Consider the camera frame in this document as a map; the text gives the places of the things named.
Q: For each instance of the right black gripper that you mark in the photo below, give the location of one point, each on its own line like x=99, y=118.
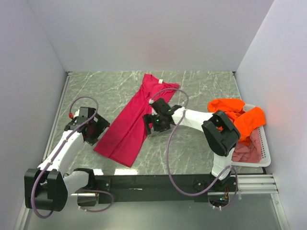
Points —
x=149, y=119

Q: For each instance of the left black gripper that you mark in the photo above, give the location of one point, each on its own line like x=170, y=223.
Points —
x=101, y=125

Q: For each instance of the magenta t shirt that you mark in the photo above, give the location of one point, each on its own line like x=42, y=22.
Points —
x=124, y=138

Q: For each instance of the orange t shirt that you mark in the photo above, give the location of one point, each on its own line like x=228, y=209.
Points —
x=245, y=122

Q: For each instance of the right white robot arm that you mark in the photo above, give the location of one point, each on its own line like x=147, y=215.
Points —
x=221, y=134

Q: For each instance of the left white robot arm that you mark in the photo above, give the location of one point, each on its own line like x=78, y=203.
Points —
x=62, y=163

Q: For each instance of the black base beam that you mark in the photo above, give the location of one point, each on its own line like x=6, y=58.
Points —
x=151, y=188

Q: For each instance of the salmon pink t shirt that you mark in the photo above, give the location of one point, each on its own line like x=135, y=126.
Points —
x=250, y=151

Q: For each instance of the white plastic laundry basket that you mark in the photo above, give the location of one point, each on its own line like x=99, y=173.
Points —
x=261, y=153

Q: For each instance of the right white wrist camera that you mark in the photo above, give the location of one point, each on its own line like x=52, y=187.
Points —
x=151, y=101

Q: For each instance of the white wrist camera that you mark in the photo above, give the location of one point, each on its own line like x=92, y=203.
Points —
x=151, y=101
x=73, y=115

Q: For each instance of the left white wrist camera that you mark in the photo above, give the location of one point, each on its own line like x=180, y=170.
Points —
x=73, y=115

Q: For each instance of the aluminium frame rail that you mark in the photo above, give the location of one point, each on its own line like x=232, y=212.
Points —
x=245, y=184

